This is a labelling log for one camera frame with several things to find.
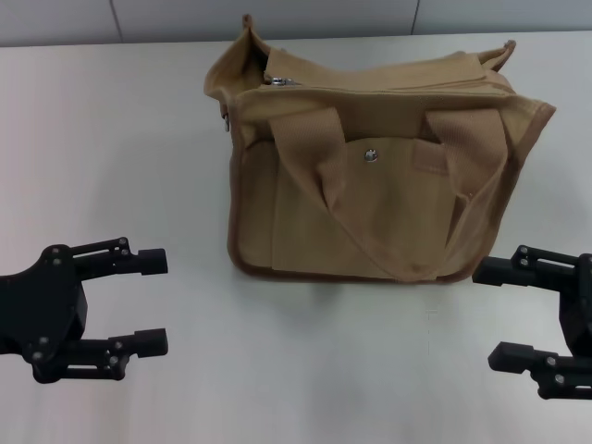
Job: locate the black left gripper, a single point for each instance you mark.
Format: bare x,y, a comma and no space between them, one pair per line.
41,305

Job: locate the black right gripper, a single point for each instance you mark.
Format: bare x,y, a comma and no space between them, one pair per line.
578,305

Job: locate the khaki canvas food bag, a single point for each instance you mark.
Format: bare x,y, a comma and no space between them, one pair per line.
370,208

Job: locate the silver zipper pull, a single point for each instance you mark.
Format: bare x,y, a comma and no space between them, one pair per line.
279,82

